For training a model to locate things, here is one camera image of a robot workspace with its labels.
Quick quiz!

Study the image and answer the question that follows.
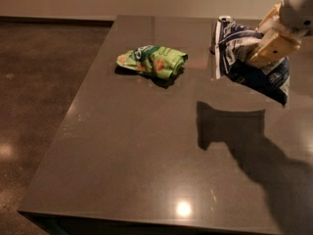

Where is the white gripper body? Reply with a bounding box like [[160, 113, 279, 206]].
[[279, 0, 313, 37]]

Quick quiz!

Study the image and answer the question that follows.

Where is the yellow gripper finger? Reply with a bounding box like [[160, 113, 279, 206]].
[[246, 31, 301, 69], [257, 4, 281, 34]]

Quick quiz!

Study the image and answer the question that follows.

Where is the blue chip bag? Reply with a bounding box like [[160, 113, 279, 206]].
[[210, 17, 290, 106]]

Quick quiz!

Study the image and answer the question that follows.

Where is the green chip bag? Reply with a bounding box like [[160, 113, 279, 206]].
[[116, 45, 188, 80]]

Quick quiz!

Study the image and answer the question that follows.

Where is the green white soda can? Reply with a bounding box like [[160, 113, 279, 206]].
[[209, 16, 234, 55]]

